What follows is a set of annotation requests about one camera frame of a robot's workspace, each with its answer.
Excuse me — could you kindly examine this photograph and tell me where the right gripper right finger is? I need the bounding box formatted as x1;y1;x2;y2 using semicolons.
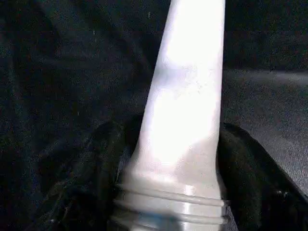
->
216;122;308;231

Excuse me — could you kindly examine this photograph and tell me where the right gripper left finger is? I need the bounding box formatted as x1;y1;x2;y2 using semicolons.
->
29;115;145;231

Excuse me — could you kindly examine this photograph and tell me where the white plastic table leg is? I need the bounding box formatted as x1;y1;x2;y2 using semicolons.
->
108;0;231;231

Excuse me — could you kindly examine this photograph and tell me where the black work mat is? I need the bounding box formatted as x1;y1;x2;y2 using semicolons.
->
0;0;308;231

